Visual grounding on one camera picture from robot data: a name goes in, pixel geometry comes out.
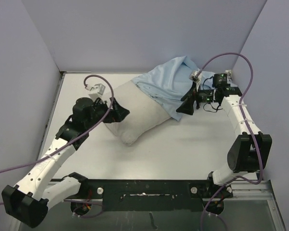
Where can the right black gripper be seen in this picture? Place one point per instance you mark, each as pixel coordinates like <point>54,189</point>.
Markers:
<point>186,107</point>

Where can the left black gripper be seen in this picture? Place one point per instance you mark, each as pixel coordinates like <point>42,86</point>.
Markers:
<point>116,114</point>

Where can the white pillow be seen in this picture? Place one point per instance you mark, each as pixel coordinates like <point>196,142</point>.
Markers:
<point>144,115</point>

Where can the light blue pillowcase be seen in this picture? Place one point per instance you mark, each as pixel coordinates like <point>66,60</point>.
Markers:
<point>167,83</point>

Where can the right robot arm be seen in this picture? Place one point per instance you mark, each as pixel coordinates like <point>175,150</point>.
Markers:
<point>250,150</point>

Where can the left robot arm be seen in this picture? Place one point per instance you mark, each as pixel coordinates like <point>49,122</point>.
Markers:
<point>30,199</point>

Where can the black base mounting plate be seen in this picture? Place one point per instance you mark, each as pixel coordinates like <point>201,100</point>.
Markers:
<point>152,195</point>

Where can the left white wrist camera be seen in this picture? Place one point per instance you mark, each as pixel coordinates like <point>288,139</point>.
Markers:
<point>95,91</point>

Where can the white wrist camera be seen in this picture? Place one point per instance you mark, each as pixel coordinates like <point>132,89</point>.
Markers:
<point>196,77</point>
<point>95,91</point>

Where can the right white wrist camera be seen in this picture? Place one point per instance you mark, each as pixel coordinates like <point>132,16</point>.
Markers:
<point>196,77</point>

